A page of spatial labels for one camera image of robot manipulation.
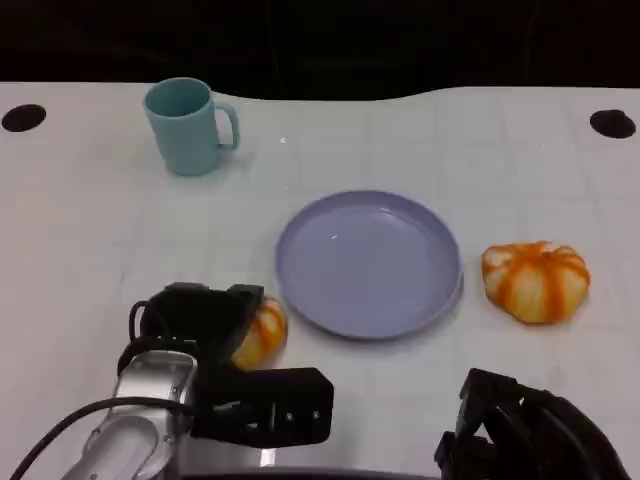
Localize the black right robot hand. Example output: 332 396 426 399
432 368 626 480

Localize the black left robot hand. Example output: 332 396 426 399
132 282 266 372

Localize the orange and white bread roll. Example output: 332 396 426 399
230 295 290 372
481 240 592 327

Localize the lilac plate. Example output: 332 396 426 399
275 189 465 342

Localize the pale green mug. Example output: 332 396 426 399
143 76 241 177

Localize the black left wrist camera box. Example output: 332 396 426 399
191 366 335 447

